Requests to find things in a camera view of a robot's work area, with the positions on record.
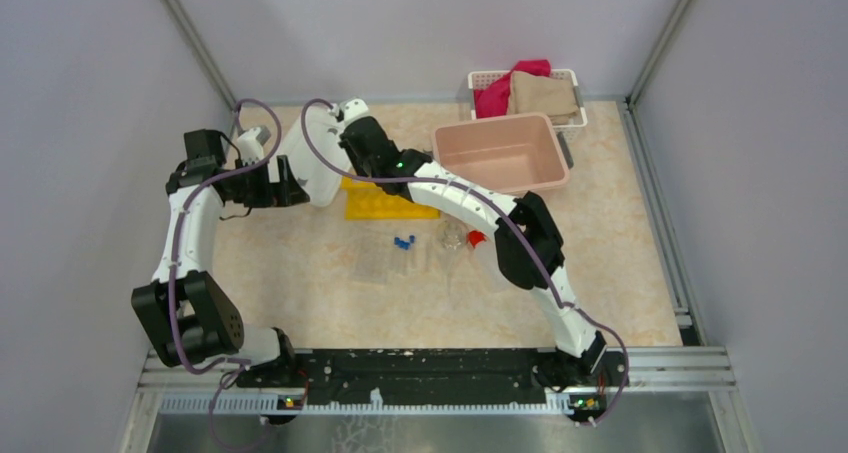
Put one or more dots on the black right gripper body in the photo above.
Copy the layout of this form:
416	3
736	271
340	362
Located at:
360	167

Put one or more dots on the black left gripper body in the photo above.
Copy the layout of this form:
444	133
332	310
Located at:
255	190

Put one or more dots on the yellow test tube rack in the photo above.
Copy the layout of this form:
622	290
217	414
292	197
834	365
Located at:
367	201

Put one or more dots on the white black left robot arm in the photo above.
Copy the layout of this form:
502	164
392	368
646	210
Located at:
188	318

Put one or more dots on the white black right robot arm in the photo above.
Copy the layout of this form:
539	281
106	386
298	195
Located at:
527	243

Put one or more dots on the white plastic tray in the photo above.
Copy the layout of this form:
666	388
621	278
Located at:
317	180

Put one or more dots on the blue capped small tubes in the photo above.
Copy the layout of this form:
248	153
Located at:
405	244

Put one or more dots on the red cloth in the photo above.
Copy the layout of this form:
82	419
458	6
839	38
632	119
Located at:
493	100

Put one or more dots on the pink plastic tub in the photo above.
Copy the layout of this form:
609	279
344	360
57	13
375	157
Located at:
508	154

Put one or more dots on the beige cloth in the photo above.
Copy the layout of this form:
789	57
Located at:
553	97

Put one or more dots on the white perforated basket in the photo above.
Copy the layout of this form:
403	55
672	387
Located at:
483	78

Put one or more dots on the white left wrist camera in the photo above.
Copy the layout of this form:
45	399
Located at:
251	144

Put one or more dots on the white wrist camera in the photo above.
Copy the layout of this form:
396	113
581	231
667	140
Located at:
251	144
349	111

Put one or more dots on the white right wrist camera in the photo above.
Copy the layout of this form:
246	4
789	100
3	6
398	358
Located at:
349	111

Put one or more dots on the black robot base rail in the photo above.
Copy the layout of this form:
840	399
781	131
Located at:
435	377

